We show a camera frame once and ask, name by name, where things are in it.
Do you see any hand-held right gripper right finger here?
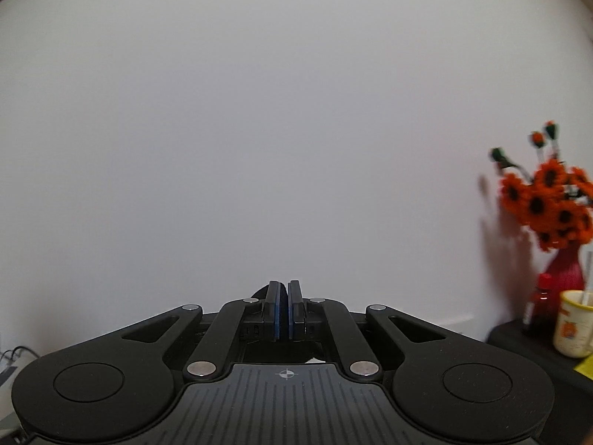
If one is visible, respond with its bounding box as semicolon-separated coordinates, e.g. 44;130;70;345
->
287;280;452;384

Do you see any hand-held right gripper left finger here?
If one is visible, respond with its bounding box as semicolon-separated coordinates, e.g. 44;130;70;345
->
118;280;286;384

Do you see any black side table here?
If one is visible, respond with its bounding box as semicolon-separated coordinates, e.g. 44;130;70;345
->
484;317;593;445

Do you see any dark red glass bottle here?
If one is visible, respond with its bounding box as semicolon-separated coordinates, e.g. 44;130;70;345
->
523;274;559;338

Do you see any red ribbed vase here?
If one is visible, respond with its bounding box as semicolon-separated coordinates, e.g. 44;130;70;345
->
540;243;585;307

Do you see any orange artificial flower bouquet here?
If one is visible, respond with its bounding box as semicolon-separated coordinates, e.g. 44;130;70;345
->
490;121;593;253

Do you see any cream printed mug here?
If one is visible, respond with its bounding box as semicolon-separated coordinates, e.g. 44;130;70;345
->
552;290;593;359

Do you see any dark cable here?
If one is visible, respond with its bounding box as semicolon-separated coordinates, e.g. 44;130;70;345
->
0;345;40;367

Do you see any white spoon handle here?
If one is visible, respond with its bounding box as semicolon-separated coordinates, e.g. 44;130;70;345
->
581;250;593;309

